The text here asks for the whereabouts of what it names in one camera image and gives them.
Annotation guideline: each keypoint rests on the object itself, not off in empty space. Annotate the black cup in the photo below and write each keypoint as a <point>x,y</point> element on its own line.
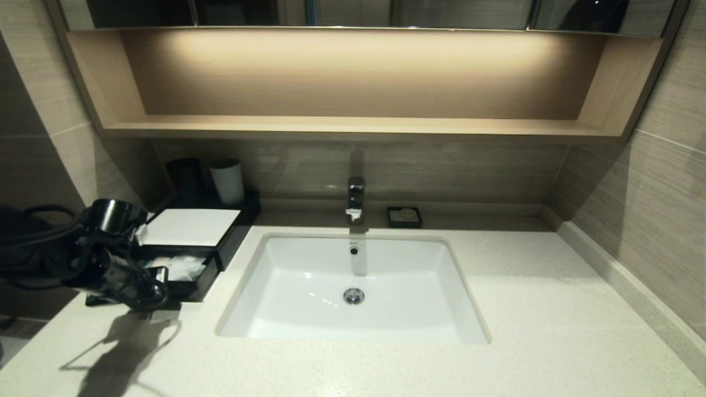
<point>185,179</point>

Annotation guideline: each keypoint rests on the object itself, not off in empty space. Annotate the left wrist camera silver front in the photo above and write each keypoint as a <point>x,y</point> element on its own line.
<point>141,234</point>

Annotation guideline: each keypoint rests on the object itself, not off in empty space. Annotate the mirror cabinet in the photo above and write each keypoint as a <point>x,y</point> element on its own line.
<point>358,12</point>

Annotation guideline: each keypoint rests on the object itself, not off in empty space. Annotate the white cup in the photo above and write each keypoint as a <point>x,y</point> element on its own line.
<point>227,182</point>

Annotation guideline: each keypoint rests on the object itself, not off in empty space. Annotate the round beige soap bar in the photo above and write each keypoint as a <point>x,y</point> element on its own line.
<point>407,213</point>

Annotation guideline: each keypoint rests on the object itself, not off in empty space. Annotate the black amenity box white top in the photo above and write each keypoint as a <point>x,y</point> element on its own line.
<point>193,226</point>

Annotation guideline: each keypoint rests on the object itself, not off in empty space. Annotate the chrome sink faucet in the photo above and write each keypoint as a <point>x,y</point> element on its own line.
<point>355,198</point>

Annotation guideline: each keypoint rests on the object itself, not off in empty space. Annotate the white ceramic sink basin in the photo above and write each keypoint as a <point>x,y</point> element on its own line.
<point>397,275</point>

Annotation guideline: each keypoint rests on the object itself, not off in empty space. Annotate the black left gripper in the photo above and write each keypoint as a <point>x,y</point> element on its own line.
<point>121,281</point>

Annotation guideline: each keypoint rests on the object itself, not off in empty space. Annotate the wooden wall shelf niche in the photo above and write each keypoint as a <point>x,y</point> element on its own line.
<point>358,82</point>

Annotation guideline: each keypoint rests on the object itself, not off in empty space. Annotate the chrome sink drain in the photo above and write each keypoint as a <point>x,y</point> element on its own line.
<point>353,296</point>

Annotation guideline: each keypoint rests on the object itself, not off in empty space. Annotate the square clear white packet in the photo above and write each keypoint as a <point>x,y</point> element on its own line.
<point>182,267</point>

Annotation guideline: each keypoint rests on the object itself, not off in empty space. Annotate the black square soap dish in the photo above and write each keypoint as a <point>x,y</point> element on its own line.
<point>392,220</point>

